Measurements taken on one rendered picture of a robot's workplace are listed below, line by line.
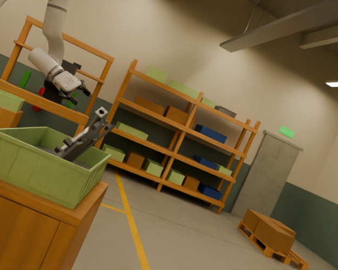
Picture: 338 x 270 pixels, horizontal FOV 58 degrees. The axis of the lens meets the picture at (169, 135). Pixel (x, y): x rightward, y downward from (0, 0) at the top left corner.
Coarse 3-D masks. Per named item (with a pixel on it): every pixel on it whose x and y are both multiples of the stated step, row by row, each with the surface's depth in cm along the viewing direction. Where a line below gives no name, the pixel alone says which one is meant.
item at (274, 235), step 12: (252, 216) 578; (264, 216) 594; (240, 228) 601; (252, 228) 561; (264, 228) 526; (276, 228) 518; (288, 228) 578; (252, 240) 547; (264, 240) 513; (276, 240) 496; (288, 240) 501; (264, 252) 499; (276, 252) 495; (288, 252) 503; (288, 264) 501; (300, 264) 511
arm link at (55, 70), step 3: (57, 66) 145; (60, 66) 146; (54, 69) 143; (57, 69) 144; (60, 69) 145; (63, 69) 148; (51, 72) 143; (54, 72) 143; (57, 72) 144; (48, 75) 144; (51, 75) 144; (54, 75) 144; (48, 78) 146; (51, 78) 145
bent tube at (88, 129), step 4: (100, 108) 147; (96, 112) 144; (100, 112) 149; (104, 112) 147; (96, 116) 148; (100, 116) 145; (96, 120) 149; (92, 124) 152; (88, 128) 152; (80, 132) 151; (84, 132) 151; (88, 132) 152; (76, 136) 148; (80, 136) 149; (84, 136) 151; (72, 140) 145; (64, 148) 140; (68, 148) 142
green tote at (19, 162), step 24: (0, 144) 118; (24, 144) 118; (48, 144) 178; (0, 168) 118; (24, 168) 119; (48, 168) 119; (72, 168) 119; (96, 168) 133; (48, 192) 120; (72, 192) 120
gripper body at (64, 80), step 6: (60, 72) 145; (66, 72) 148; (54, 78) 143; (60, 78) 144; (66, 78) 146; (72, 78) 147; (54, 84) 145; (60, 84) 143; (66, 84) 144; (72, 84) 146; (78, 84) 147; (66, 90) 143; (72, 90) 147
